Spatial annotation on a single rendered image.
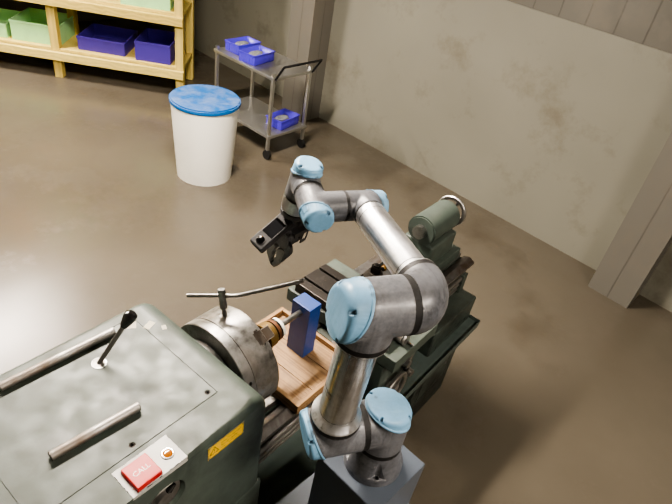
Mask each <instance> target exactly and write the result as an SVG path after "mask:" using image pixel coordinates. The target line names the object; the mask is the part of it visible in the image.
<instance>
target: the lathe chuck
mask: <svg viewBox="0 0 672 504"><path fill-rule="evenodd" d="M227 306H228V305H227ZM226 310H227V312H228V313H230V316H229V317H228V318H220V317H219V315H220V314H221V313H222V310H221V309H220V307H219V306H216V307H214V308H213V309H211V310H209V311H207V312H206V313H204V314H202V315H200V316H199V317H197V318H195V319H205V320H208V321H210V322H212V323H214V324H216V325H217V326H219V327H220V328H221V329H222V330H224V331H225V332H226V333H227V334H228V335H229V336H230V337H231V338H232V339H233V341H234V342H235V343H236V344H237V346H238V347H239V348H240V350H241V351H242V353H243V354H244V356H245V358H246V360H247V362H248V364H249V366H250V368H251V370H252V373H253V376H254V379H255V383H256V388H257V392H258V393H259V394H260V395H261V396H262V397H263V398H265V397H266V396H267V395H268V394H269V396H271V395H272V394H273V393H274V392H275V391H276V389H277V387H278V383H279V368H278V363H277V360H276V357H275V354H274V351H273V349H272V347H271V345H270V343H269V341H267V342H265V343H264V344H265V345H264V346H262V345H261V346H260V344H259V343H258V341H257V340H256V338H255V337H254V336H253V334H254V332H253V331H255V330H256V332H257V331H258V330H260V328H259V327H258V326H257V325H256V323H255V322H254V321H253V320H252V319H251V318H249V317H248V316H247V315H246V314H244V313H243V312H242V311H240V310H238V309H236V308H234V307H232V306H228V308H227V309H226ZM269 396H268V397H269ZM268 397H267V398H268ZM267 398H266V399H267Z"/></svg>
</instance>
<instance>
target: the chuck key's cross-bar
mask: <svg viewBox="0 0 672 504"><path fill-rule="evenodd" d="M304 282H305V280H304V279H299V280H295V281H290V282H286V283H282V284H277V285H273V286H269V287H264V288H260V289H256V290H251V291H247V292H243V293H238V294H225V298H240V297H244V296H249V295H253V294H258V293H262V292H266V291H271V290H275V289H279V288H284V287H288V286H293V285H297V284H301V283H304ZM186 297H187V298H218V293H187V294H186Z"/></svg>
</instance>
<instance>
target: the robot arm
mask: <svg viewBox="0 0 672 504"><path fill-rule="evenodd" d="M323 169H324V168H323V165H322V163H321V162H320V161H319V160H318V159H316V158H314V157H312V156H305V155H304V156H299V157H298V158H296V160H295V162H294V164H293V167H292V168H291V173H290V176H289V179H288V183H287V186H286V189H285V193H284V196H283V199H282V202H281V208H280V212H281V213H280V214H279V215H277V216H276V217H275V218H274V219H273V220H272V221H271V222H269V223H268V224H267V225H266V226H265V227H264V228H262V229H261V230H260V231H259V232H258V233H257V234H256V235H254V236H253V237H252V238H251V239H250V242H251V243H252V245H253V246H254V247H255V248H256V249H257V250H258V251H259V252H260V253H264V252H265V251H266V250H267V255H268V258H269V262H270V264H271V265H272V266H273V267H276V266H278V265H280V264H281V263H282V262H284V261H285V259H287V258H288V257H289V256H290V255H291V254H292V253H293V248H292V247H293V246H292V244H294V243H296V242H298V241H299V240H300V242H299V243H301V242H303V241H305V240H306V237H307V235H308V232H309V231H310V232H314V233H320V232H322V231H324V230H328V229H329V228H330V227H331V226H332V225H333V223H334V222H344V221H355V222H356V223H357V225H358V226H359V228H360V229H361V231H362V232H363V233H364V235H365V236H366V238H367V239H368V241H369V242H370V244H371V245H372V247H373V248H374V250H375V251H376V253H377V254H378V256H379V257H380V259H381V260H382V261H383V263H384V264H385V266H386V267H387V269H388V270H389V272H390V273H391V275H384V276H372V277H360V276H358V277H353V278H351V279H344V280H340V281H338V282H337V283H335V284H334V286H333V287H332V288H331V290H330V292H329V295H328V298H327V302H326V309H327V312H326V313H325V316H326V325H327V330H328V333H329V335H330V337H331V338H332V340H333V341H335V343H336V346H335V349H334V353H333V357H332V360H331V364H330V367H329V371H328V375H327V378H326V382H325V385H324V389H323V393H322V394H320V395H319V396H318V397H317V398H316V399H315V400H314V402H313V404H312V407H311V408H305V409H302V410H301V411H300V413H299V421H300V428H301V434H302V439H303V443H304V447H305V450H306V453H307V455H308V457H309V458H310V459H311V460H321V459H323V460H326V458H331V457H337V456H342V455H344V464H345V467H346V469H347V471H348V472H349V474H350V475H351V476H352V477H353V478H354V479H355V480H356V481H358V482H359V483H361V484H363V485H366V486H369V487H384V486H387V485H389V484H391V483H392V482H394V481H395V480H396V478H397V477H398V475H399V473H400V471H401V468H402V463H403V457H402V452H401V448H402V445H403V442H404V440H405V437H406V434H407V432H408V430H409V429H410V426H411V419H412V409H411V406H410V404H409V402H408V401H407V399H406V398H405V397H404V396H403V395H402V394H400V393H397V392H396V391H395V390H393V389H390V388H386V387H378V388H375V389H373V390H371V391H370V392H369V393H368V394H367V396H366V398H365V399H363V400H362V398H363V395H364V393H365V390H366V387H367V384H368V382H369V379H370V376H371V373H372V371H373V368H374V365H375V362H376V360H377V358H378V357H380V356H382V355H383V354H385V353H386V352H387V350H388V349H389V347H390V345H391V342H392V339H393V338H395V337H402V336H411V335H418V334H422V333H425V332H427V331H429V330H431V329H432V328H433V327H435V326H436V325H437V324H438V323H439V322H440V320H441V319H442V317H443V316H444V314H445V312H446V309H447V306H448V300H449V290H448V285H447V282H446V279H445V277H444V275H443V273H442V271H441V270H440V269H439V268H438V266H437V265H436V264H435V263H434V262H433V261H432V260H430V259H427V258H424V257H423V256H422V254H421V253H420V252H419V251H418V249H417V248H416V247H415V246H414V244H413V243H412V242H411V241H410V239H409V238H408V237H407V236H406V234H405V233H404V232H403V231H402V229H401V228H400V227H399V226H398V224H397V223H396V222H395V221H394V219H393V218H392V217H391V216H390V214H389V213H388V210H389V201H388V199H387V195H386V193H385V192H384V191H382V190H373V189H366V190H349V191H324V188H323V186H322V184H321V177H322V175H323V174H322V173H323ZM306 232H307V233H306ZM304 233H306V235H305V238H303V235H304ZM302 238H303V239H302ZM275 254H276V257H275V258H274V256H275Z"/></svg>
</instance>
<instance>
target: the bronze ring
mask: <svg viewBox="0 0 672 504"><path fill-rule="evenodd" d="M256 325H257V326H258V327H259V328H260V330H261V329H262V328H264V327H265V326H267V325H268V326H269V328H270V329H271V331H272V332H273V333H274V335H275V336H274V337H273V338H272V339H270V340H269V343H270V345H271V347H272V348H273V346H275V345H276V344H277V343H278V342H279V341H280V340H281V339H282V338H283V336H284V331H283V328H282V326H281V324H280V323H279V322H278V321H277V320H275V319H269V320H267V321H263V322H261V323H260V324H256Z"/></svg>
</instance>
